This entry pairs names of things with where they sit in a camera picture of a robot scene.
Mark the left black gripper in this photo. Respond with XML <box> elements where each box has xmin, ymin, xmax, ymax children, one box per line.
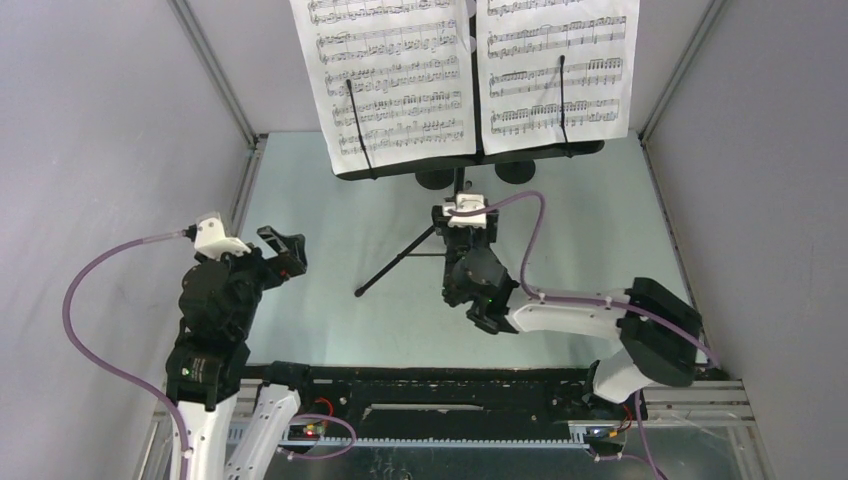
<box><xmin>197</xmin><ymin>223</ymin><xmax>307</xmax><ymax>334</ymax></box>

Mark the black music stand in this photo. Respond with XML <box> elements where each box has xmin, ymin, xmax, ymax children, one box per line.
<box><xmin>331</xmin><ymin>0</ymin><xmax>607</xmax><ymax>299</ymax></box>

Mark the sheet music page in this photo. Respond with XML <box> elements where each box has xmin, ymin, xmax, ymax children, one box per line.
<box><xmin>291</xmin><ymin>0</ymin><xmax>476</xmax><ymax>176</ymax></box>
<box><xmin>475</xmin><ymin>0</ymin><xmax>641</xmax><ymax>154</ymax></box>

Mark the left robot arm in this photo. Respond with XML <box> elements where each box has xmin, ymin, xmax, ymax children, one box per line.
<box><xmin>166</xmin><ymin>218</ymin><xmax>316</xmax><ymax>479</ymax></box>

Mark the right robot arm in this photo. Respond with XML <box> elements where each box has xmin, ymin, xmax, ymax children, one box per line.
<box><xmin>431</xmin><ymin>203</ymin><xmax>702</xmax><ymax>418</ymax></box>

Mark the right black microphone stand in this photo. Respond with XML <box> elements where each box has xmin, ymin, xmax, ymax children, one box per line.
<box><xmin>495</xmin><ymin>160</ymin><xmax>536</xmax><ymax>185</ymax></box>

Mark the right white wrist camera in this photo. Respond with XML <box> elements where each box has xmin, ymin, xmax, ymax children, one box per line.
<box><xmin>440</xmin><ymin>193</ymin><xmax>487</xmax><ymax>229</ymax></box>

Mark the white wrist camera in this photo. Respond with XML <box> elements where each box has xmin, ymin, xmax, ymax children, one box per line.
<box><xmin>193</xmin><ymin>212</ymin><xmax>252</xmax><ymax>260</ymax></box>
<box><xmin>440</xmin><ymin>193</ymin><xmax>487</xmax><ymax>229</ymax></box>

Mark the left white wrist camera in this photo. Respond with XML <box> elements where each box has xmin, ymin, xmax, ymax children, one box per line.
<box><xmin>193</xmin><ymin>212</ymin><xmax>252</xmax><ymax>260</ymax></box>

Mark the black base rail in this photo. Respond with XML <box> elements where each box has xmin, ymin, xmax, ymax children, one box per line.
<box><xmin>254</xmin><ymin>360</ymin><xmax>649</xmax><ymax>444</ymax></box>

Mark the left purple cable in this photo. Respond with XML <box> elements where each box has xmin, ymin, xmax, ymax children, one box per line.
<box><xmin>62</xmin><ymin>227</ymin><xmax>200</xmax><ymax>480</ymax></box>

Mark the aluminium frame rail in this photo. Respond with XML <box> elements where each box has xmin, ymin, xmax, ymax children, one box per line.
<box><xmin>142</xmin><ymin>377</ymin><xmax>757</xmax><ymax>480</ymax></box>

